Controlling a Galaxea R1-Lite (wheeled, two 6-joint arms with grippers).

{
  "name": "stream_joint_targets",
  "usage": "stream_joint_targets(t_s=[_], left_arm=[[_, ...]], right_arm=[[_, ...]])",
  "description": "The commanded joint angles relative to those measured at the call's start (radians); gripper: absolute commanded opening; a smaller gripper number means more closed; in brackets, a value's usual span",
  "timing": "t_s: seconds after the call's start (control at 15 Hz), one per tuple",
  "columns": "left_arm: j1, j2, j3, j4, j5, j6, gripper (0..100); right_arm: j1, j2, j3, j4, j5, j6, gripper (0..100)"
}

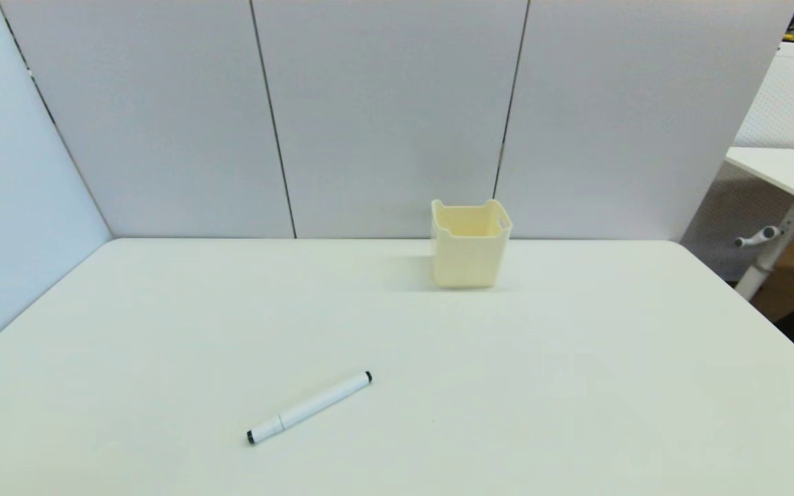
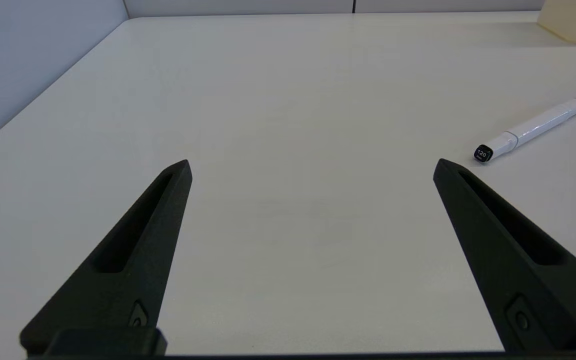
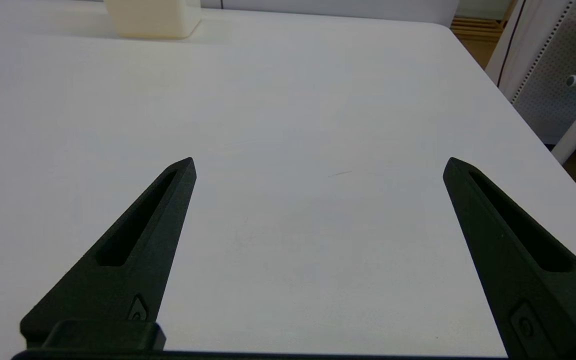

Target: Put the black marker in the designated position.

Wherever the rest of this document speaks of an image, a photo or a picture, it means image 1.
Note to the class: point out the cream plastic storage bin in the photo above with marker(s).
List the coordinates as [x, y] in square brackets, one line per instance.
[469, 262]

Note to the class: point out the white marker with black ends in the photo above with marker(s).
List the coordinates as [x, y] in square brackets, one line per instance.
[307, 408]

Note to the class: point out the white neighbouring desk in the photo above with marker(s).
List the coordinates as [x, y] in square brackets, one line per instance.
[783, 169]

